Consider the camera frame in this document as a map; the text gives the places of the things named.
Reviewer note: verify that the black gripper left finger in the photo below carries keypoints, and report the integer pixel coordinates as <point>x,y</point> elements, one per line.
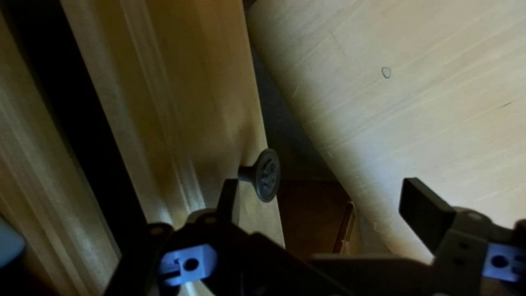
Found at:
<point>227,199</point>

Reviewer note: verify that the central top wooden drawer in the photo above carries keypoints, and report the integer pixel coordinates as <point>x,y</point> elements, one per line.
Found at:
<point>178,87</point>

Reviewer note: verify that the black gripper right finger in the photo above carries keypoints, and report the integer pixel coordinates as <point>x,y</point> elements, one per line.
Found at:
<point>426,212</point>

